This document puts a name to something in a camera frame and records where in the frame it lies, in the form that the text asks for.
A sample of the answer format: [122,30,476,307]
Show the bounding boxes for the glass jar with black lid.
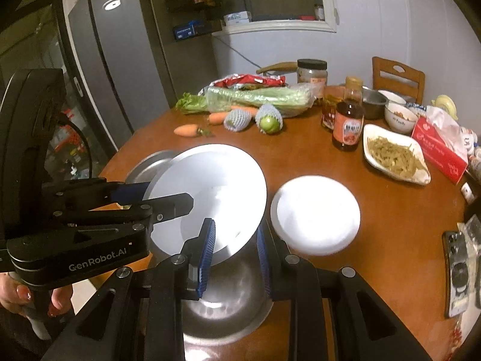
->
[296,59,328,85]

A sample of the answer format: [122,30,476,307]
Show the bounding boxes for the celery in plastic bag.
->
[176,85,318,117]

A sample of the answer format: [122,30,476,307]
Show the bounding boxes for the plain white bowl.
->
[378,89,407,106]

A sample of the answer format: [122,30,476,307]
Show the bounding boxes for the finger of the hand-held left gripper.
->
[41,177,152,212]
[56,193,195,231]

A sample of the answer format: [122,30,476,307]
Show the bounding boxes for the glass door with red decals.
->
[0,0,121,181]

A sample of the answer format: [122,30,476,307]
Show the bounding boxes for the dark sauce bottle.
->
[332,76,366,153]

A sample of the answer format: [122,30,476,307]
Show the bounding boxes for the pale yellow plastic object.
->
[431,94,460,121]

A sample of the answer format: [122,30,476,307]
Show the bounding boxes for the green fruit in foam net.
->
[223,111,258,133]
[256,103,283,135]

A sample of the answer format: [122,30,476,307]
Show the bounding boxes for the curved wooden chair back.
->
[256,62,299,78]

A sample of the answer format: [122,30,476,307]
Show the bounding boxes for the white plate with food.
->
[363,123,431,186]

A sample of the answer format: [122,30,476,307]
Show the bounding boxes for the white window frame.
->
[212,0,337,38]

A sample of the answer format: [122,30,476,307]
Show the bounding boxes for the carrot with green leaves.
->
[173,124,212,138]

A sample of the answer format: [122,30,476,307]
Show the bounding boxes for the white box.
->
[223,11,252,26]

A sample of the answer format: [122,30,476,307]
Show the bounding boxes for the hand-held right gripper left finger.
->
[39,217,218,361]

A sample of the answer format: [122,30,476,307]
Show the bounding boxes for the round metal plate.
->
[125,150,178,196]

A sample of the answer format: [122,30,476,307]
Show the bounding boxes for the black cable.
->
[60,113,94,179]

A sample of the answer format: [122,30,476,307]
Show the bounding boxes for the red tissue box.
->
[411,105,470,185]

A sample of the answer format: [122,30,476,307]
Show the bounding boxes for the white patterned bowl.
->
[384,101,419,134]

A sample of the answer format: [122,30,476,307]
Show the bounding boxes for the blue box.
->
[173,20,206,41]

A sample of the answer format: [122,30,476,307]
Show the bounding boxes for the person's left hand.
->
[0,271,75,318]

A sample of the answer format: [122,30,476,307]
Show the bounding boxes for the grey refrigerator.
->
[62,0,219,151]

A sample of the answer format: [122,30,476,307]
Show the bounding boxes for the black smartphone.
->
[443,229,471,318]

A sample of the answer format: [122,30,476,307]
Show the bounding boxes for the red snack packet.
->
[210,73,288,91]

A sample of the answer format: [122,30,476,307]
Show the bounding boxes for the sauce jar with orange label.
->
[320,85,348,130]

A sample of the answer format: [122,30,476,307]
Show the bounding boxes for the red instant noodle bowl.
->
[270,175,361,257]
[148,143,268,267]

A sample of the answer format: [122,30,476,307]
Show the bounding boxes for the small steel bowl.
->
[361,86,389,120]

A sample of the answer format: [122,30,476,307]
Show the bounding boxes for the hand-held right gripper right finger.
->
[256,220,433,361]

